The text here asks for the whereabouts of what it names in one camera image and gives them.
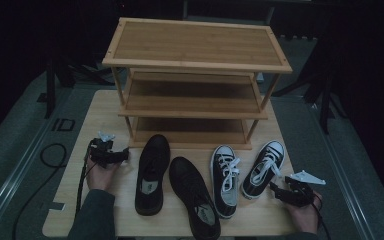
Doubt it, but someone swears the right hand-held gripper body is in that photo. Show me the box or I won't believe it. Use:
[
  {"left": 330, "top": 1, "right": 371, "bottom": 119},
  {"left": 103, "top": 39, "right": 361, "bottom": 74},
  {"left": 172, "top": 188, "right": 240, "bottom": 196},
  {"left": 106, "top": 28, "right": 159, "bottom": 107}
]
[{"left": 284, "top": 169, "right": 327, "bottom": 208}]

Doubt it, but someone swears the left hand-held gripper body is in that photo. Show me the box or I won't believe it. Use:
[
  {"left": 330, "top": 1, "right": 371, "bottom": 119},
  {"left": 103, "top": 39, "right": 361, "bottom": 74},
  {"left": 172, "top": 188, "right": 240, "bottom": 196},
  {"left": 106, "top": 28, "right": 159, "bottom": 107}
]
[{"left": 88, "top": 131, "right": 121, "bottom": 169}]

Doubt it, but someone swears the black white canvas sneaker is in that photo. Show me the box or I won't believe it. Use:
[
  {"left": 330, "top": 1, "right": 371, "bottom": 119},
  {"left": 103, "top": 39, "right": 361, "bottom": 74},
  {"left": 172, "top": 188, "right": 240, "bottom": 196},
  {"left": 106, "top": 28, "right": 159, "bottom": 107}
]
[
  {"left": 209, "top": 144, "right": 242, "bottom": 220},
  {"left": 240, "top": 140, "right": 286, "bottom": 200}
]

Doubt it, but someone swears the black leather shoe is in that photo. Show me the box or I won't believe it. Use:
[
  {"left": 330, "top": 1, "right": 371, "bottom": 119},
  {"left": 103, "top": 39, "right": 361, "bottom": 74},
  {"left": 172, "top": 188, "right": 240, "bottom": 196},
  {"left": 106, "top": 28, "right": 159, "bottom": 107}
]
[
  {"left": 134, "top": 133, "right": 172, "bottom": 217},
  {"left": 168, "top": 156, "right": 222, "bottom": 240}
]

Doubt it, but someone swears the wooden three-tier shoe rack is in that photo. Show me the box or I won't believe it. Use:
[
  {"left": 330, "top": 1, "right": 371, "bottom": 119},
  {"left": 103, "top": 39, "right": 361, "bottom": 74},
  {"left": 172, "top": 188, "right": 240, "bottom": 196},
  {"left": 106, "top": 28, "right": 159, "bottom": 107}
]
[{"left": 101, "top": 17, "right": 294, "bottom": 151}]

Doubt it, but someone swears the person's left hand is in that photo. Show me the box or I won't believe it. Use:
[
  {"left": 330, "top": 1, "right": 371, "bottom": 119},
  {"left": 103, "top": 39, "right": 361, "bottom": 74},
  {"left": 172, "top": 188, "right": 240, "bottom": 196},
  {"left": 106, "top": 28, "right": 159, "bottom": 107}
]
[{"left": 85, "top": 159, "right": 123, "bottom": 192}]

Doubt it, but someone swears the person's right hand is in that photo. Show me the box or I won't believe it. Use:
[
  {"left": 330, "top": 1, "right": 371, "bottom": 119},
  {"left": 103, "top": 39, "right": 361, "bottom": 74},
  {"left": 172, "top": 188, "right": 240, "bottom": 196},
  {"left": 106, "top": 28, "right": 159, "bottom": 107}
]
[{"left": 284, "top": 193, "right": 323, "bottom": 234}]

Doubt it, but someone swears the black metal stand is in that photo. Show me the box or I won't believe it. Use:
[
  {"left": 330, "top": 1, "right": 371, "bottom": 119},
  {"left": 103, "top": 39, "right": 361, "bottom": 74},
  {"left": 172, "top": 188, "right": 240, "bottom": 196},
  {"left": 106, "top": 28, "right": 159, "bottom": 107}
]
[
  {"left": 44, "top": 56, "right": 114, "bottom": 119},
  {"left": 273, "top": 66, "right": 348, "bottom": 134}
]

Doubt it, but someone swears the right hand-held gripper cable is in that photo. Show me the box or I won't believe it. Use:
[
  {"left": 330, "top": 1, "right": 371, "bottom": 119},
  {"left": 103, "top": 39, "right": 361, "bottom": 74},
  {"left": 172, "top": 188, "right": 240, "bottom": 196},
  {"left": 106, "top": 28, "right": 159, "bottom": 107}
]
[{"left": 311, "top": 193, "right": 332, "bottom": 240}]

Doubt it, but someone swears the hand-held gripper cable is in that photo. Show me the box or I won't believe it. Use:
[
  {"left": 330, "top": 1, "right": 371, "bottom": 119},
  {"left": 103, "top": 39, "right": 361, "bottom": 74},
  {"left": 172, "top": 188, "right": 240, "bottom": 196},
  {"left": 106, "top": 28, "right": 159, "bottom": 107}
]
[
  {"left": 311, "top": 193, "right": 332, "bottom": 240},
  {"left": 75, "top": 139, "right": 95, "bottom": 214}
]

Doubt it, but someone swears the left hand-held gripper cable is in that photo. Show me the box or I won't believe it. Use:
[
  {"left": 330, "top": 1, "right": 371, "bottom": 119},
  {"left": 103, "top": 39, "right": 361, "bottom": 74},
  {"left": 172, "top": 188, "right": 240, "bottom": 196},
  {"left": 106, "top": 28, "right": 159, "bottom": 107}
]
[{"left": 75, "top": 139, "right": 95, "bottom": 214}]

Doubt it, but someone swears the grey metal floor rail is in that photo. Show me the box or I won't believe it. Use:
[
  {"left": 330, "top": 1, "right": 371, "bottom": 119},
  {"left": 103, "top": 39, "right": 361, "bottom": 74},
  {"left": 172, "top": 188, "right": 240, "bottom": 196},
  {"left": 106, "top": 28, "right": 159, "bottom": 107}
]
[
  {"left": 313, "top": 103, "right": 376, "bottom": 240},
  {"left": 0, "top": 109, "right": 64, "bottom": 234}
]

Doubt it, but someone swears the black floor cable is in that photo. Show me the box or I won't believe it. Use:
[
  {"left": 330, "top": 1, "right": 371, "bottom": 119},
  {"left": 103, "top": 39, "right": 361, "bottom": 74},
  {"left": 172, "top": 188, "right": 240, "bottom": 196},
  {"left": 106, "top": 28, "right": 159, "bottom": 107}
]
[{"left": 12, "top": 143, "right": 68, "bottom": 240}]

